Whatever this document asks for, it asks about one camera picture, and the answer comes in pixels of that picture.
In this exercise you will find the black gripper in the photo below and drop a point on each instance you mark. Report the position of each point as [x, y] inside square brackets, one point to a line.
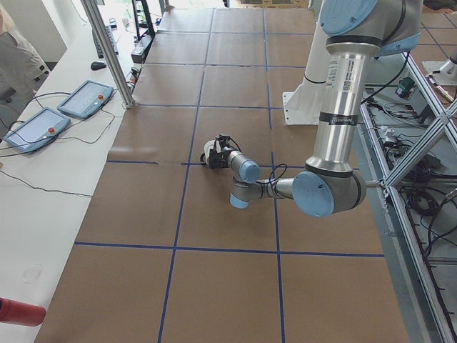
[218, 161]

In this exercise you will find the white smiley mug black handle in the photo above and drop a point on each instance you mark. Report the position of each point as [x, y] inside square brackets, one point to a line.
[208, 147]

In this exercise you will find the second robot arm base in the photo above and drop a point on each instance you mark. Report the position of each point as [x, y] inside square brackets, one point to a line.
[443, 73]

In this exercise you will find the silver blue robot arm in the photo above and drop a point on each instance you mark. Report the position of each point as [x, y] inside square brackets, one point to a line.
[357, 31]

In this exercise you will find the far blue teach pendant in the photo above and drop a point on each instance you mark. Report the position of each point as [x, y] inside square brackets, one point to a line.
[86, 100]

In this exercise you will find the blue teach pendant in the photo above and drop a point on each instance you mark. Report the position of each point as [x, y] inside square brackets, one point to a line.
[41, 129]
[86, 100]

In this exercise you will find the black computer mouse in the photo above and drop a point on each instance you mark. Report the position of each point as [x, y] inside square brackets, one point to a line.
[97, 65]

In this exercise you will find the near blue teach pendant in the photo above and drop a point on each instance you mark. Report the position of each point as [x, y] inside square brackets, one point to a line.
[41, 129]

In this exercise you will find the green power box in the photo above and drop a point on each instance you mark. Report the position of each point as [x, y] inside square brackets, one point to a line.
[405, 87]

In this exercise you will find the person in beige clothes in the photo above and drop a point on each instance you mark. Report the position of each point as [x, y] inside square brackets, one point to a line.
[21, 65]

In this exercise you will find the red cylinder bottle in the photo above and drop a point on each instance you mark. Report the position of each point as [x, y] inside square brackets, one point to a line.
[19, 313]

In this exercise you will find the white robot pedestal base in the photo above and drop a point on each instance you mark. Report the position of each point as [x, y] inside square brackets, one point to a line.
[302, 107]

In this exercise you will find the aluminium lattice frame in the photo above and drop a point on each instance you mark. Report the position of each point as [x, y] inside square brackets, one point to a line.
[410, 145]

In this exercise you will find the aluminium frame post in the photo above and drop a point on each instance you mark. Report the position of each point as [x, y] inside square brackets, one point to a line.
[97, 24]

